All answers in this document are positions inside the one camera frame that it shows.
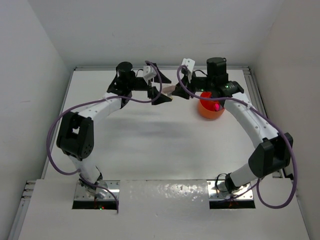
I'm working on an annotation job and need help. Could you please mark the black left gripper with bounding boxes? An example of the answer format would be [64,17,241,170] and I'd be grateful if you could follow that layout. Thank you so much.
[127,68,172,104]

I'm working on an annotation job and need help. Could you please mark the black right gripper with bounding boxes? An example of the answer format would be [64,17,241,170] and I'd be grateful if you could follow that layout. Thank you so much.
[172,69,214,99]

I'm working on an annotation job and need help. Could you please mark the pink mini stapler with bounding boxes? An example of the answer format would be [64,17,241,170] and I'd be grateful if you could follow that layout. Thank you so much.
[161,85,176,95]

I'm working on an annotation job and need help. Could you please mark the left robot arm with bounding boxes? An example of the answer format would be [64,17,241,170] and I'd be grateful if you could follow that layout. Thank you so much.
[56,61,171,199]

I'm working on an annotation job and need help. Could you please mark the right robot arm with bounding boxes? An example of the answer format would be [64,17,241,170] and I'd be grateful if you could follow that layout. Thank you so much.
[172,57,293,194]

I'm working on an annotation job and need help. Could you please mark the orange round organizer container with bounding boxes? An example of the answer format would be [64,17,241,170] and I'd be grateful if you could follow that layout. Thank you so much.
[197,92,225,121]

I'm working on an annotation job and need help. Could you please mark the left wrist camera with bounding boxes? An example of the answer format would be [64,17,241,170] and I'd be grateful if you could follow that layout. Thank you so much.
[142,65,157,83]

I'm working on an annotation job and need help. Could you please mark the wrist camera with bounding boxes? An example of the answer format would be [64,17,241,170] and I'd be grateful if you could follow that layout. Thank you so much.
[142,65,157,83]
[181,58,196,80]

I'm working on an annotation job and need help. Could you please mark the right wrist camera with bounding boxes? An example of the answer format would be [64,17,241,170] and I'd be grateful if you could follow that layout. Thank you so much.
[181,58,196,80]

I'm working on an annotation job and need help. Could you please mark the aluminium table edge rail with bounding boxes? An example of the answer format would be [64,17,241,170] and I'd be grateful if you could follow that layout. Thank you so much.
[73,64,250,71]

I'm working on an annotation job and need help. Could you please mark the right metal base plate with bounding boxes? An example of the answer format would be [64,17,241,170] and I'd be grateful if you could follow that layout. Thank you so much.
[207,179,255,201]

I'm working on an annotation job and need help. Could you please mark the metal base plate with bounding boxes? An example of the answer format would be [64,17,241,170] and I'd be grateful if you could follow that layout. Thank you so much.
[207,179,255,201]
[74,179,120,202]

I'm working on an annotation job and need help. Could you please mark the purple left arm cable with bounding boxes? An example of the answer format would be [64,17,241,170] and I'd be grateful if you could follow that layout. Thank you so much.
[46,60,165,215]

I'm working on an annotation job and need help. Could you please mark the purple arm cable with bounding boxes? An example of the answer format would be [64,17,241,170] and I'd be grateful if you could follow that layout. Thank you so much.
[176,64,298,210]
[46,60,165,215]

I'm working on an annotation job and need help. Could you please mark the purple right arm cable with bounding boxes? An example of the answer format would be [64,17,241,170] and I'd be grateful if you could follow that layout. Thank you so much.
[176,64,298,210]

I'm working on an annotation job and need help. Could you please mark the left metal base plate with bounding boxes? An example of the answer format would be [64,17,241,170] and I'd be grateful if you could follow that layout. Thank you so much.
[74,179,120,202]

